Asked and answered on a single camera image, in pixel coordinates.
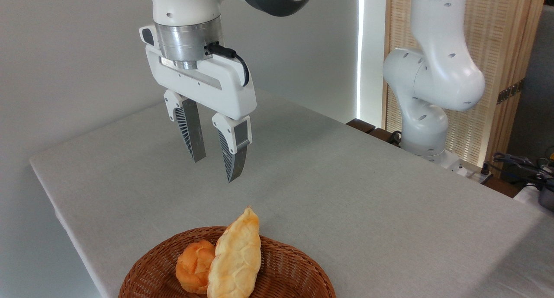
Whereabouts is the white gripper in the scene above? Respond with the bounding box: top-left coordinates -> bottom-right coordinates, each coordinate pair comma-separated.
139,25 -> 257,183

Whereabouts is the long pale bread loaf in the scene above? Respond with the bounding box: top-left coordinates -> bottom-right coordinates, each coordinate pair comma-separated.
207,205 -> 262,298

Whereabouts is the round orange bread roll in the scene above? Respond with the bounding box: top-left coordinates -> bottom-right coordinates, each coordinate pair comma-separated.
175,240 -> 216,294

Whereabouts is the dark brown wooden block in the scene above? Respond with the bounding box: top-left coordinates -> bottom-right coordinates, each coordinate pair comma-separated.
346,119 -> 403,148

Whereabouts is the brown wicker basket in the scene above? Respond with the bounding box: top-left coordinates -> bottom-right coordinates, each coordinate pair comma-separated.
118,226 -> 336,298

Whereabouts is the white vertical light strip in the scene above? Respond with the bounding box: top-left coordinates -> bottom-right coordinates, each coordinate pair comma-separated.
356,0 -> 365,119

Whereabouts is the metal screen hinge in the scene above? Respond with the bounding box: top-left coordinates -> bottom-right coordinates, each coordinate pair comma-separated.
497,80 -> 525,105

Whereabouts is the slatted wooden screen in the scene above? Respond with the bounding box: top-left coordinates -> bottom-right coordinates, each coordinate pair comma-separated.
382,0 -> 548,177

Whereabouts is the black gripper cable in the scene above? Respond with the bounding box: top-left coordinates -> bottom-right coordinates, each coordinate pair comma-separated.
206,43 -> 250,87

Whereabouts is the black cable bundle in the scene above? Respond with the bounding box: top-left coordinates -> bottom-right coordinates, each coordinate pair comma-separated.
493,147 -> 554,190

